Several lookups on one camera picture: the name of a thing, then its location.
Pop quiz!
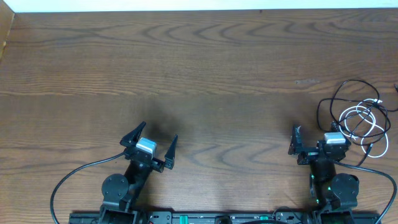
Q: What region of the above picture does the right camera black cable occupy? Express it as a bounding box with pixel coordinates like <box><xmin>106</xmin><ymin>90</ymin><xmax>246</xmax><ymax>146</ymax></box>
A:
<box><xmin>332</xmin><ymin>160</ymin><xmax>398</xmax><ymax>224</ymax></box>

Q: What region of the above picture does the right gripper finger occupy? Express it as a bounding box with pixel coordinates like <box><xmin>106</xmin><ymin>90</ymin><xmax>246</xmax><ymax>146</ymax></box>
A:
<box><xmin>331</xmin><ymin>121</ymin><xmax>351</xmax><ymax>146</ymax></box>
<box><xmin>288</xmin><ymin>125</ymin><xmax>302</xmax><ymax>155</ymax></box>

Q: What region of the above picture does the black usb cable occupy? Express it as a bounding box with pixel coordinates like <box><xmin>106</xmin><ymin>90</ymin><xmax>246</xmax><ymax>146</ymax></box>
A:
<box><xmin>316</xmin><ymin>78</ymin><xmax>398</xmax><ymax>167</ymax></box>

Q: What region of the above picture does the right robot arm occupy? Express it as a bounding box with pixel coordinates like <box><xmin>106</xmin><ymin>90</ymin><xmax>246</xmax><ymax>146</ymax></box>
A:
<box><xmin>288</xmin><ymin>125</ymin><xmax>359</xmax><ymax>224</ymax></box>

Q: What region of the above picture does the camera black cable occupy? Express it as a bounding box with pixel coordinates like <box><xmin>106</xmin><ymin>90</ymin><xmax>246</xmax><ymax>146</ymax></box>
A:
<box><xmin>49</xmin><ymin>151</ymin><xmax>126</xmax><ymax>224</ymax></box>
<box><xmin>332</xmin><ymin>160</ymin><xmax>398</xmax><ymax>224</ymax></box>

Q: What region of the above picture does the left camera black cable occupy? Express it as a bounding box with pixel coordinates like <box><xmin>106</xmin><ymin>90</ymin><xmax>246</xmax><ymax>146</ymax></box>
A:
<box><xmin>49</xmin><ymin>151</ymin><xmax>126</xmax><ymax>224</ymax></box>

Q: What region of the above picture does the white usb cable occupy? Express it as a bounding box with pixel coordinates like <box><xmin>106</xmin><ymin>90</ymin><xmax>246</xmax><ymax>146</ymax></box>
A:
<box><xmin>338</xmin><ymin>98</ymin><xmax>389</xmax><ymax>159</ymax></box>

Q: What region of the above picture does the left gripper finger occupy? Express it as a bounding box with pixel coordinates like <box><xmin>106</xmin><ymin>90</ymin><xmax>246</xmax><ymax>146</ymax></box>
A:
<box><xmin>120</xmin><ymin>121</ymin><xmax>146</xmax><ymax>147</ymax></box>
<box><xmin>165</xmin><ymin>134</ymin><xmax>178</xmax><ymax>170</ymax></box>

